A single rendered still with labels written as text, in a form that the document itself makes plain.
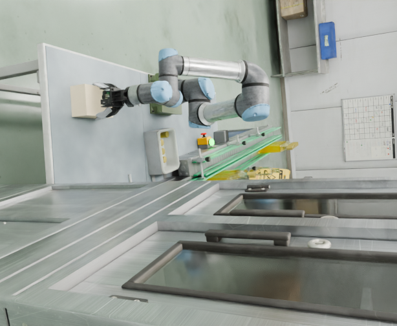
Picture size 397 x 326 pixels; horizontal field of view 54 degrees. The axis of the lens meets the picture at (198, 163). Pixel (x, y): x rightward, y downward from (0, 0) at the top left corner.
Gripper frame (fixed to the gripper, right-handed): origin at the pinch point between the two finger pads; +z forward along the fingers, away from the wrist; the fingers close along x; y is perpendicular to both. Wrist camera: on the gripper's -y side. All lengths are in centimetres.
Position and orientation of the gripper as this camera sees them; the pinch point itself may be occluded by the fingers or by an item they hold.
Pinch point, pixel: (95, 101)
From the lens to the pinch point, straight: 164.6
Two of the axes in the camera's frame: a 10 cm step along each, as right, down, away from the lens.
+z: -8.9, 0.4, 4.5
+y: -4.4, 0.5, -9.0
